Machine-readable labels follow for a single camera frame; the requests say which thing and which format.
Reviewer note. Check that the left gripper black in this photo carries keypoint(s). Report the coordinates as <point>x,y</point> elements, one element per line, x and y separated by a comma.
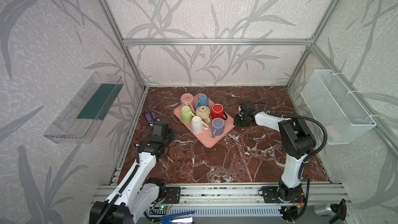
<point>152,118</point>

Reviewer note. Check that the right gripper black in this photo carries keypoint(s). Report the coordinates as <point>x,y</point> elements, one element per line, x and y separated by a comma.
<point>242,120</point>

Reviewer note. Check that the light green mug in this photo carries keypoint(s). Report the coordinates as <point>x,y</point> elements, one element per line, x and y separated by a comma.
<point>187,114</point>

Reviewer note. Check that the white mug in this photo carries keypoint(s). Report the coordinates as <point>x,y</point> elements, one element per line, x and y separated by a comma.
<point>198,125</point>

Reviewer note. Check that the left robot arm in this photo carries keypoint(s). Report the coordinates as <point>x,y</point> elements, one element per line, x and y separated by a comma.
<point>127,203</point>

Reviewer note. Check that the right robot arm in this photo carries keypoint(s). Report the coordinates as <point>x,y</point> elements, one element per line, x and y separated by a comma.
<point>297,140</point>

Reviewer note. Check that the lavender mug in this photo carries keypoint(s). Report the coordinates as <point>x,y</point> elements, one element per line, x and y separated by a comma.
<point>217,127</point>

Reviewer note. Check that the red mug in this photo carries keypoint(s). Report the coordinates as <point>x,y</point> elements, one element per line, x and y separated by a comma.
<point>217,111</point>

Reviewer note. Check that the pink mug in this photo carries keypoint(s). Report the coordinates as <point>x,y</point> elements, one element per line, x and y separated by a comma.
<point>187,99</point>

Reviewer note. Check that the blue mug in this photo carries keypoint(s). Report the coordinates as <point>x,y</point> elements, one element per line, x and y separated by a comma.
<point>202,101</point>

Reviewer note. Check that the purple spatula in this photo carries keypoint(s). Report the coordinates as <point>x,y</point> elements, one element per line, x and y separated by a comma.
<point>150,118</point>

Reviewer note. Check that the beige teapot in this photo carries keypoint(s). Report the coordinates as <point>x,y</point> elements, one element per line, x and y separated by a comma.
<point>205,113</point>

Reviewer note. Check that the silver black clamp device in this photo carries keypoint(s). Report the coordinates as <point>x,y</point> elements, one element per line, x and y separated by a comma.
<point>336,211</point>

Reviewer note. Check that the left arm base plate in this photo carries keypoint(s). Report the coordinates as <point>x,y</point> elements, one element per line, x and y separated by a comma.
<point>171,195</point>

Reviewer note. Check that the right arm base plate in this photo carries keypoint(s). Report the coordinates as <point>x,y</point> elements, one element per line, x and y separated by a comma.
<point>270,195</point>

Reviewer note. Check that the blue handled tool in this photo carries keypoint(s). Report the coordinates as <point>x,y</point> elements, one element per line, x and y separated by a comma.
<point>182,218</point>

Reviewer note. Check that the clear plastic wall shelf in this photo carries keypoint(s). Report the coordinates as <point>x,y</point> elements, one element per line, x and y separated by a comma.
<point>79,122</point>

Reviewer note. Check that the white wire basket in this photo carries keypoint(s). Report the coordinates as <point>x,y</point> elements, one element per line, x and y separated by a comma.
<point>331,102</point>

